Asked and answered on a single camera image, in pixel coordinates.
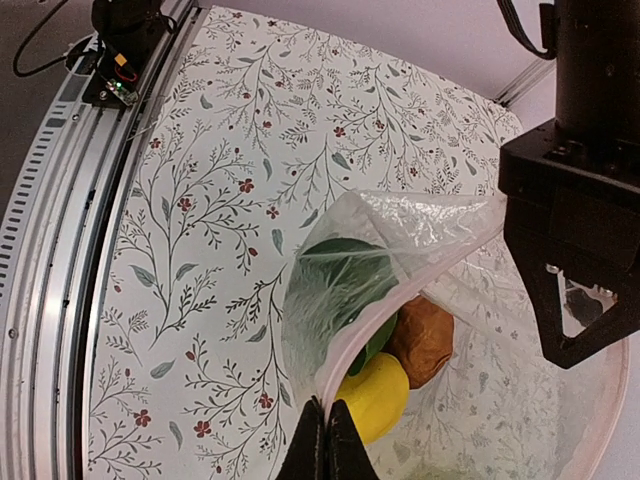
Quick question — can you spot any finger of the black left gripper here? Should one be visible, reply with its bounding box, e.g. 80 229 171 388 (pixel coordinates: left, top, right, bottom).
519 259 639 369

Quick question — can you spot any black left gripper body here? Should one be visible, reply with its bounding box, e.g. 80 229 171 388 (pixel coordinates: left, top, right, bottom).
499 1 639 300

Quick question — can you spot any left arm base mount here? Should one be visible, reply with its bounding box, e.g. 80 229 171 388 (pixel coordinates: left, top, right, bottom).
82 0 177 108

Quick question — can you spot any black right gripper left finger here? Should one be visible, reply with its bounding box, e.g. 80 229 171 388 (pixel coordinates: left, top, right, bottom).
279 396 325 480

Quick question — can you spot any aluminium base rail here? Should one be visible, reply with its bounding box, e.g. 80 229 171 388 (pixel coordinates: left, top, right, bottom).
1 1 205 479

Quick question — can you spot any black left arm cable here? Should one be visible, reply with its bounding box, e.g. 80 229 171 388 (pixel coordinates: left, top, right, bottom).
496 0 559 61

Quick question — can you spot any floral patterned table mat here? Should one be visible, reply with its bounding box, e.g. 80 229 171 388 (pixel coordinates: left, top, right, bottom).
86 6 521 479

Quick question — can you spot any clear zip top bag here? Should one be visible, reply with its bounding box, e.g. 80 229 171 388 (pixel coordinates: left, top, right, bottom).
281 191 629 479

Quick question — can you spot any yellow lemon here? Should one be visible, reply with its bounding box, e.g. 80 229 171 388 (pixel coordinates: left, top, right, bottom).
336 352 409 445

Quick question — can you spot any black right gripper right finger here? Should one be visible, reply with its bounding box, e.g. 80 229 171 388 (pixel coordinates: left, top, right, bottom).
326 400 379 480

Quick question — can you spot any left aluminium corner post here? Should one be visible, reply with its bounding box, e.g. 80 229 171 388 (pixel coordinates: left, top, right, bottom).
493 59 555 108

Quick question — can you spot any brown potato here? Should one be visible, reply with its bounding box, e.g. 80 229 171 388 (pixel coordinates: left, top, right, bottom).
384 296 454 390

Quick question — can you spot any green white bok choy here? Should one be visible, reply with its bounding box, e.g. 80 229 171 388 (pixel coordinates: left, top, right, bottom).
281 238 399 382

